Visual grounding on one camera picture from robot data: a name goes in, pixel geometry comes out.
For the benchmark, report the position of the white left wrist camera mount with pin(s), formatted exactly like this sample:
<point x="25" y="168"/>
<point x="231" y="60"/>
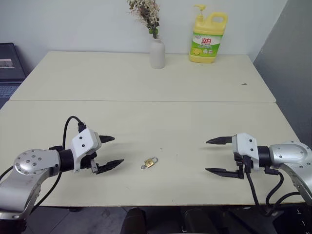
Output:
<point x="83" y="141"/>

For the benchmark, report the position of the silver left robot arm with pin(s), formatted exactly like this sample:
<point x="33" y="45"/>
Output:
<point x="29" y="170"/>

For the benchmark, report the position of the dark laptop computer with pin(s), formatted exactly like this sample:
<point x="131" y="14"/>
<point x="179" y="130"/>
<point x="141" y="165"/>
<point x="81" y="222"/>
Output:
<point x="9" y="70"/>

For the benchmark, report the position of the yellow detergent pump bottle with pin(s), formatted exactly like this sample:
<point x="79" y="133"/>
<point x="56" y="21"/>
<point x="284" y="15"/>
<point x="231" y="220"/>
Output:
<point x="207" y="36"/>

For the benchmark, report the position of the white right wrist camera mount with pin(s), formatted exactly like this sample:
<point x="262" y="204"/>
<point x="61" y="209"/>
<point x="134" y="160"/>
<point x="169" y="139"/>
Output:
<point x="245" y="146"/>

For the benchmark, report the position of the small brass padlock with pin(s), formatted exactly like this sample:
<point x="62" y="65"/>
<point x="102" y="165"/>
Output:
<point x="150" y="162"/>

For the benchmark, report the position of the dried flower bouquet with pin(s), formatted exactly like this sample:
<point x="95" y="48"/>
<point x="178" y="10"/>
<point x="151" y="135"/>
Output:
<point x="146" y="14"/>

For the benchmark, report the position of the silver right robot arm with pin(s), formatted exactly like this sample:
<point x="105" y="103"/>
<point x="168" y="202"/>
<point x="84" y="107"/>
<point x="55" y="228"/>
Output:
<point x="290" y="153"/>

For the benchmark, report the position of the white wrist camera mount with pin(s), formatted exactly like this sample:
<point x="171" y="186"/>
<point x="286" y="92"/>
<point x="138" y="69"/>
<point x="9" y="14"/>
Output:
<point x="245" y="146"/>
<point x="83" y="141"/>

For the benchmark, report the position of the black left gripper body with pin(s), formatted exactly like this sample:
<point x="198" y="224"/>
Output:
<point x="88" y="162"/>

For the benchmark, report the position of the white ceramic vase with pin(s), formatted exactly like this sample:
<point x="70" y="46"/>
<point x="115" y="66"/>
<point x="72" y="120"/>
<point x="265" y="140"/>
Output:
<point x="157" y="54"/>

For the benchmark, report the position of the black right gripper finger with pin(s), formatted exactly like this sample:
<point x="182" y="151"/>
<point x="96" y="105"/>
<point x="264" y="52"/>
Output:
<point x="224" y="172"/>
<point x="219" y="140"/>

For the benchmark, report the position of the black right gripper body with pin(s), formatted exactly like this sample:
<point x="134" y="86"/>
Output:
<point x="246" y="163"/>

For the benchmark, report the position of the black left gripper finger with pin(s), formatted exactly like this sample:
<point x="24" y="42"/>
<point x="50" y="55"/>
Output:
<point x="107" y="139"/>
<point x="109" y="165"/>

